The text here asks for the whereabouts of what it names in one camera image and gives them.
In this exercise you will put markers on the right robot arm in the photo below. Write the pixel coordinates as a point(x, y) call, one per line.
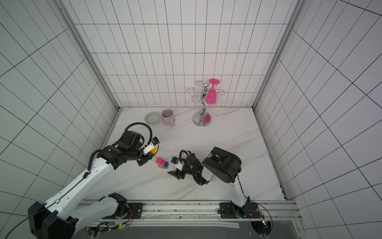
point(226, 167)

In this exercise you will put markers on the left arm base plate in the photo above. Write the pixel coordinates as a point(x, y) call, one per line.
point(131, 211)

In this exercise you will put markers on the silver cup holder stand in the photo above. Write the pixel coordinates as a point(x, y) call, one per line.
point(200, 93)

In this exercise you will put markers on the yellow curved lego piece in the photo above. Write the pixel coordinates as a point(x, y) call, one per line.
point(154, 150)

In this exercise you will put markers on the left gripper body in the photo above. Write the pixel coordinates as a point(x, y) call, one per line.
point(143, 159)

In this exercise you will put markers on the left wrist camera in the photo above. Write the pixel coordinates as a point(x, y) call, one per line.
point(154, 143)

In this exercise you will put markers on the pale pink mug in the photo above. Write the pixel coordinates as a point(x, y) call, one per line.
point(168, 117)

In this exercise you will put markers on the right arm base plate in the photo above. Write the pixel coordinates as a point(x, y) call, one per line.
point(232, 211)

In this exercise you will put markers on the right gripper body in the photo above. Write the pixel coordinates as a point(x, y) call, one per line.
point(182, 170)

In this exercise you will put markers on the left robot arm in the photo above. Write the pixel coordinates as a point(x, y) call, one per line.
point(57, 218)

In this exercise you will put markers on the pink wine glass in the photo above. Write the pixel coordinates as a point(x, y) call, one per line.
point(212, 96)

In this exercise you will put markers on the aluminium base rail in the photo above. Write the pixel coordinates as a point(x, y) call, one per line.
point(196, 213)

